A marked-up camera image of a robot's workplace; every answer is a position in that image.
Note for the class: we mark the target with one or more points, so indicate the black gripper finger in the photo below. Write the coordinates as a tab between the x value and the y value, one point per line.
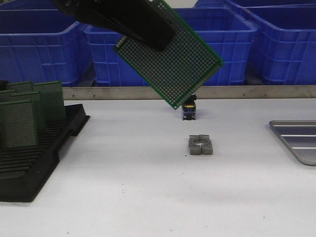
137	19

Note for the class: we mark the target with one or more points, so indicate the green perforated circuit board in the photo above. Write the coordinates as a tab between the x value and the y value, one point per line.
181	69

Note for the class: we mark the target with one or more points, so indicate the green circuit board rear right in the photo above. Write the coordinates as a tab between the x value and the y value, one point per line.
52	99

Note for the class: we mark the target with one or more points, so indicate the green circuit board rear left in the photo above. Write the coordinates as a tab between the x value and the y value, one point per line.
20	87

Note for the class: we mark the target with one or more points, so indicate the green circuit board far left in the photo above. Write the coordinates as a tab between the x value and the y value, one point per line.
5	95

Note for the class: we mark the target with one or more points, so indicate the black slotted board rack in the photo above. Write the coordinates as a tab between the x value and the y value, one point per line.
25	170

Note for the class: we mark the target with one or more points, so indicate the silver metal tray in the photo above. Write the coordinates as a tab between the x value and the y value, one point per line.
299	136

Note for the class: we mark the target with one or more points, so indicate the blue crate back right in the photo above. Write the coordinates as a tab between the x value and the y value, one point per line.
249	3

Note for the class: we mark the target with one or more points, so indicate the blue plastic crate centre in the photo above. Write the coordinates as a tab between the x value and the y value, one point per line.
224	31

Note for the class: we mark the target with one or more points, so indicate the blue plastic crate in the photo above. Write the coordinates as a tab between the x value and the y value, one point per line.
284	48
224	31
42	45

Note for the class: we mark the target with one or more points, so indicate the red emergency stop button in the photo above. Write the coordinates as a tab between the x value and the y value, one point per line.
189	108

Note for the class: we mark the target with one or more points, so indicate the blue plastic crate left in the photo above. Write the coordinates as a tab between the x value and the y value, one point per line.
42	45

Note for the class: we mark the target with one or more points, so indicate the blue crate back left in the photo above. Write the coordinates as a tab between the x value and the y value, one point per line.
28	5

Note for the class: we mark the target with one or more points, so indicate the grey metal clamp block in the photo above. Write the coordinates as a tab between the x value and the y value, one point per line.
200	145

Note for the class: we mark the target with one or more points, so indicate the blue plastic crate right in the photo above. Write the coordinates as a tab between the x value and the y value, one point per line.
284	48

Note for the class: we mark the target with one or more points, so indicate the metal table edge rail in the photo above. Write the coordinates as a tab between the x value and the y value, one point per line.
205	92

